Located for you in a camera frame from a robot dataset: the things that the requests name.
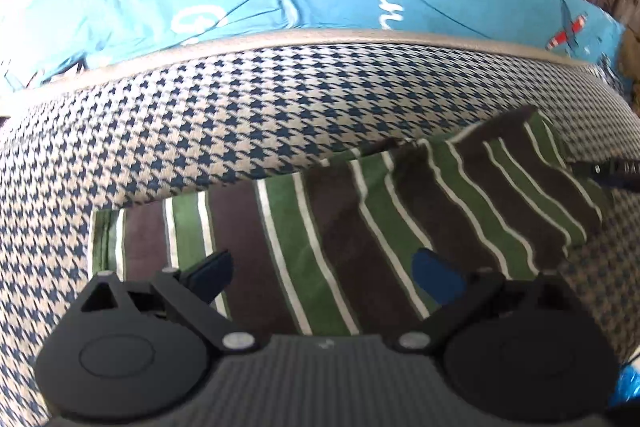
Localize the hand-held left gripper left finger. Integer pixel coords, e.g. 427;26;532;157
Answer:
79;248;262;354

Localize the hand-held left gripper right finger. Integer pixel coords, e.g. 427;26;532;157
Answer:
396;248;588;354

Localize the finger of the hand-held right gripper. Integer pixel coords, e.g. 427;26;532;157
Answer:
569;160;603;180

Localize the green brown striped shirt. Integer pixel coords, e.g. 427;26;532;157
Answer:
89;106;613;338

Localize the houndstooth woven mat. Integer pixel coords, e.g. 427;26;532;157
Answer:
0;42;640;427

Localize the blue plastic bag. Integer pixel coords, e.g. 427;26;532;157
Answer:
611;366;640;414

